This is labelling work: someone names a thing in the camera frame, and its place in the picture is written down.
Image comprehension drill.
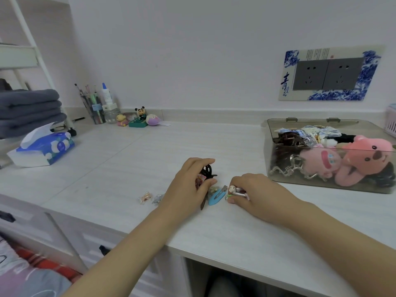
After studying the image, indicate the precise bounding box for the person's left hand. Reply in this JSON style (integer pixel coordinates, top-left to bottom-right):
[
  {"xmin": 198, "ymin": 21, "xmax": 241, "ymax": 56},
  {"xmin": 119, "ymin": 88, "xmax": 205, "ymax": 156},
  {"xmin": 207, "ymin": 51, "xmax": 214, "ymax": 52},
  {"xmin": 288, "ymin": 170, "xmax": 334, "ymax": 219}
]
[{"xmin": 159, "ymin": 157, "xmax": 219, "ymax": 219}]

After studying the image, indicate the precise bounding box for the person's right hand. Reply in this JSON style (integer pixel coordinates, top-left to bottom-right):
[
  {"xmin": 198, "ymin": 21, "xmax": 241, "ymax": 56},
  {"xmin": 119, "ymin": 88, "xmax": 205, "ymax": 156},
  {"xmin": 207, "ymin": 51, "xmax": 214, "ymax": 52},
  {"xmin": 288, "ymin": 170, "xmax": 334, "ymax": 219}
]
[{"xmin": 226, "ymin": 173, "xmax": 310, "ymax": 228}]

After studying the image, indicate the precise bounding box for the clear wavy hair claw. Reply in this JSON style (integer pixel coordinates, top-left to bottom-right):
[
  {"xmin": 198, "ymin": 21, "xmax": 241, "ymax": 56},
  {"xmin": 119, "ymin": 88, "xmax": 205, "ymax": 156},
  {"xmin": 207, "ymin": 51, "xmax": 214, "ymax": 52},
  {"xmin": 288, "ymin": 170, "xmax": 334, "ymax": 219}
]
[{"xmin": 268, "ymin": 153, "xmax": 328, "ymax": 182}]

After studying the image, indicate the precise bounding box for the transparent grey storage box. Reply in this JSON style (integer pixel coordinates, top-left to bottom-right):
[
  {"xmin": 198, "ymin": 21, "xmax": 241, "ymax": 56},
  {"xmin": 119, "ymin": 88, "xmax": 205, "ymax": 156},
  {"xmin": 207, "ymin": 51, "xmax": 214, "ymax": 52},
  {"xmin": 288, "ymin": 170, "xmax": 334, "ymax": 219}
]
[{"xmin": 263, "ymin": 117, "xmax": 396, "ymax": 195}]

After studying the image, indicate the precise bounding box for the blue lace bow clip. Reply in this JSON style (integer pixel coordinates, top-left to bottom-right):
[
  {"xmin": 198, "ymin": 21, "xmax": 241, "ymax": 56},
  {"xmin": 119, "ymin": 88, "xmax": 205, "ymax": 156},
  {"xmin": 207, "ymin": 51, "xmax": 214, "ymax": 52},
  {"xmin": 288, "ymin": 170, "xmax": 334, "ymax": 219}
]
[{"xmin": 274, "ymin": 124, "xmax": 342, "ymax": 143}]

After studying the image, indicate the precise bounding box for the black fabric bow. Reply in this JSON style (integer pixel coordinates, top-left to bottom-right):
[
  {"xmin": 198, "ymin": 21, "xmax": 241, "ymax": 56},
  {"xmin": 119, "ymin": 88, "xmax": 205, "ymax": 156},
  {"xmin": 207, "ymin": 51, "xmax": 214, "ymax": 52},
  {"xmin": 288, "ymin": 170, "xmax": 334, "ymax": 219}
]
[{"xmin": 321, "ymin": 132, "xmax": 357, "ymax": 144}]

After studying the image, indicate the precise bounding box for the pink beaver plush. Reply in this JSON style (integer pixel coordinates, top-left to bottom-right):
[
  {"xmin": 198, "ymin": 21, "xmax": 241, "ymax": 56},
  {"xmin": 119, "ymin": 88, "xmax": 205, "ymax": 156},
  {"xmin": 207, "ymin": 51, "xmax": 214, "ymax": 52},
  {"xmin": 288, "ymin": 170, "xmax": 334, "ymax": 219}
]
[{"xmin": 334, "ymin": 135, "xmax": 395, "ymax": 186}]

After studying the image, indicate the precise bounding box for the person's left forearm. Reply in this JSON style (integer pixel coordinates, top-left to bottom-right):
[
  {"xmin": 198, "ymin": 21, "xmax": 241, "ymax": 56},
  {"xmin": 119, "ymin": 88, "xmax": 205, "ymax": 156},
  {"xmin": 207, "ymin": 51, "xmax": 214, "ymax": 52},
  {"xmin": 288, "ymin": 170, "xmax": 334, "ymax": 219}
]
[{"xmin": 61, "ymin": 207, "xmax": 186, "ymax": 297}]

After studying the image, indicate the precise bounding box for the person's right forearm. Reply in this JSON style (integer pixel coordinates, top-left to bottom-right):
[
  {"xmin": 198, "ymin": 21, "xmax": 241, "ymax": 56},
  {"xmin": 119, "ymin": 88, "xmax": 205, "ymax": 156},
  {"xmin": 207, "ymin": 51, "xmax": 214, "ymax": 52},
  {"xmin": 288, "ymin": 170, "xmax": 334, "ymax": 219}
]
[{"xmin": 288, "ymin": 202, "xmax": 396, "ymax": 297}]

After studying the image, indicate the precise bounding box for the person's grey clothed leg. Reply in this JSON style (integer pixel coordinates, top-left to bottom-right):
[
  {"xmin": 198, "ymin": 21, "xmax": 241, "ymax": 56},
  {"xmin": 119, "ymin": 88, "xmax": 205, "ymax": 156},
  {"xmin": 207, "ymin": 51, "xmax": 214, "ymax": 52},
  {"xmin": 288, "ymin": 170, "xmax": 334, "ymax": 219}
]
[{"xmin": 207, "ymin": 273, "xmax": 248, "ymax": 297}]

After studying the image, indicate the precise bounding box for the clear plastic bottle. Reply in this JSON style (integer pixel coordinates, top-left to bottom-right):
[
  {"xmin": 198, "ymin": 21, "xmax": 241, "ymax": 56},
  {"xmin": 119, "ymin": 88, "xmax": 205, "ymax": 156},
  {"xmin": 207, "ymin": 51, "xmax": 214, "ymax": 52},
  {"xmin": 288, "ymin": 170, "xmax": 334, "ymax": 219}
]
[{"xmin": 104, "ymin": 103, "xmax": 121, "ymax": 124}]

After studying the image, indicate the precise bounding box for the clear pen holder cup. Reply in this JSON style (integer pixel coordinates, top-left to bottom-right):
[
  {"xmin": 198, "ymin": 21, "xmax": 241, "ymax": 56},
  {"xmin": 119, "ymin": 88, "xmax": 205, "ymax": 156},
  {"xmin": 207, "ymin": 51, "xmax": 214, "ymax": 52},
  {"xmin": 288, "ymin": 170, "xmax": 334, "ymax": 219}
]
[{"xmin": 82, "ymin": 95, "xmax": 106, "ymax": 125}]

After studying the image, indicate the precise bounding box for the white bottle with blue cap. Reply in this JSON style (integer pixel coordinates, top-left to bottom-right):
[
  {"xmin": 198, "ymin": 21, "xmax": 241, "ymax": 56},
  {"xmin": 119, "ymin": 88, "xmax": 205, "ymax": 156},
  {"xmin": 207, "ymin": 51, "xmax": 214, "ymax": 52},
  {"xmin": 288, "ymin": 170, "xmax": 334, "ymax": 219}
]
[{"xmin": 101, "ymin": 82, "xmax": 114, "ymax": 106}]

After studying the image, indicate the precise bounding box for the white drawer cabinet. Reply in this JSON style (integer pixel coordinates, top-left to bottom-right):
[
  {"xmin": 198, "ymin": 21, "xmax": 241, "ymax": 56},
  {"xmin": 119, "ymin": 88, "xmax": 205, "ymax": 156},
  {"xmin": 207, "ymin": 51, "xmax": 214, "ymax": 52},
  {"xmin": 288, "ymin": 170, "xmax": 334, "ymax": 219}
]
[{"xmin": 0, "ymin": 194, "xmax": 189, "ymax": 297}]

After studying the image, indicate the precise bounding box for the blue white tissue pack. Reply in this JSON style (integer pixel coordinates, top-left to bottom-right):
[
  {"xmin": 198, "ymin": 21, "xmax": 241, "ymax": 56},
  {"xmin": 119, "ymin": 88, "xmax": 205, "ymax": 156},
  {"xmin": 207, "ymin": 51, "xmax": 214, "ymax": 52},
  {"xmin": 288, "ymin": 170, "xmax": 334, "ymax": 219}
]
[{"xmin": 7, "ymin": 122, "xmax": 76, "ymax": 168}]

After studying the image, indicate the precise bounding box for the pink plastic basket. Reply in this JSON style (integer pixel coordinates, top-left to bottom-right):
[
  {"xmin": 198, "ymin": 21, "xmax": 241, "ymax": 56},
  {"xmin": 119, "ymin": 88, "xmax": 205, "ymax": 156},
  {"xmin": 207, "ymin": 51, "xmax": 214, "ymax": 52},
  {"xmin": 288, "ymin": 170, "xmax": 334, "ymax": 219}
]
[{"xmin": 383, "ymin": 103, "xmax": 396, "ymax": 138}]

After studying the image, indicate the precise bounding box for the dark grey folded towel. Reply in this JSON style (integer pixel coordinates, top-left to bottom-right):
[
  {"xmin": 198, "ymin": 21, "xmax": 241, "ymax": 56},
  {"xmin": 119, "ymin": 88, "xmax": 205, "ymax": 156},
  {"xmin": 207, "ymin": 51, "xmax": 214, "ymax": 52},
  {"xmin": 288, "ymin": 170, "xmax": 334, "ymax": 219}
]
[
  {"xmin": 0, "ymin": 113, "xmax": 67, "ymax": 139},
  {"xmin": 0, "ymin": 100, "xmax": 62, "ymax": 120},
  {"xmin": 0, "ymin": 89, "xmax": 60, "ymax": 108}
]

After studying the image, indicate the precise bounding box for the colourful bedding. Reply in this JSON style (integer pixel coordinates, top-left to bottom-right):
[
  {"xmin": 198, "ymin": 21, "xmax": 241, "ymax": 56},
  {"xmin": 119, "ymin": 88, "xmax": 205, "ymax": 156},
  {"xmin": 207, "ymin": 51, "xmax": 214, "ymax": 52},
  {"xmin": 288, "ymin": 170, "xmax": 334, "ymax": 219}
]
[{"xmin": 0, "ymin": 235, "xmax": 83, "ymax": 297}]

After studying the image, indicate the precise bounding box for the white shelf rack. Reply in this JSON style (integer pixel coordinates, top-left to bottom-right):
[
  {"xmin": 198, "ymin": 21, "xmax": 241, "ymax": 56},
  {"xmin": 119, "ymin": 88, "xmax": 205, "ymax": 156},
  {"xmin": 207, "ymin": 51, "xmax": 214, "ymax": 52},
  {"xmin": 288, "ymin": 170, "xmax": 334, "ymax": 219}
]
[{"xmin": 0, "ymin": 0, "xmax": 75, "ymax": 137}]

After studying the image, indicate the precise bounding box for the blue floral socket frame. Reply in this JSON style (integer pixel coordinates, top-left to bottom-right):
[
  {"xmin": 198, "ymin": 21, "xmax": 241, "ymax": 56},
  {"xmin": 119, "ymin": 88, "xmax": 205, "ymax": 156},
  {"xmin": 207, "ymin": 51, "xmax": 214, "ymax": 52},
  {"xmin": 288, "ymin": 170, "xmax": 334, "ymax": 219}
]
[{"xmin": 278, "ymin": 45, "xmax": 386, "ymax": 102}]

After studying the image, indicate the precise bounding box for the grey wall socket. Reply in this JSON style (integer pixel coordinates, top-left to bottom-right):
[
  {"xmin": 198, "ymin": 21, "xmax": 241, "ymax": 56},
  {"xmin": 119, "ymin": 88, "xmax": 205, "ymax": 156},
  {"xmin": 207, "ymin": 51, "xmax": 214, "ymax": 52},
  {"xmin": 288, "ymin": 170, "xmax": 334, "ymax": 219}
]
[
  {"xmin": 321, "ymin": 57, "xmax": 364, "ymax": 91},
  {"xmin": 292, "ymin": 60, "xmax": 330, "ymax": 91}
]

